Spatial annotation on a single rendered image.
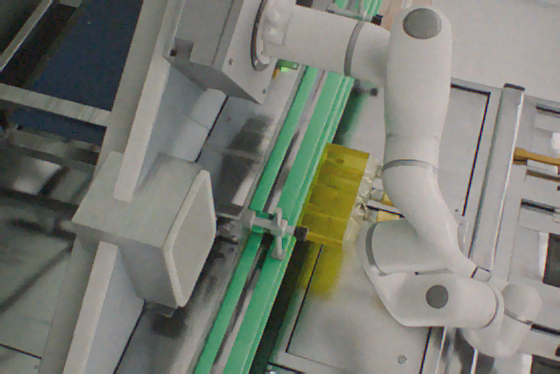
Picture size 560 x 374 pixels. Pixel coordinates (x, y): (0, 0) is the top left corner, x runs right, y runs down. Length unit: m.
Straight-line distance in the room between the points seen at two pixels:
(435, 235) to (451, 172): 0.80
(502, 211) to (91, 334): 1.01
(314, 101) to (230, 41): 0.47
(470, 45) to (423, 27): 5.40
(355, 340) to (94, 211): 0.65
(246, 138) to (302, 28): 0.34
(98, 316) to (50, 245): 0.57
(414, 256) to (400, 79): 0.26
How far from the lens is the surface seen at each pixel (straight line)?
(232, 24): 1.16
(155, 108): 1.21
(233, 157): 1.46
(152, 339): 1.39
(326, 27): 1.23
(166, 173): 1.23
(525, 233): 1.84
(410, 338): 1.60
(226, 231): 1.42
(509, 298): 1.42
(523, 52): 6.61
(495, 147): 1.91
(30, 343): 1.68
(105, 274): 1.22
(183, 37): 1.18
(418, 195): 1.09
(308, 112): 1.56
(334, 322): 1.59
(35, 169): 1.92
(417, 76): 1.10
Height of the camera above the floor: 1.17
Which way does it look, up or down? 10 degrees down
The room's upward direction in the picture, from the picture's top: 105 degrees clockwise
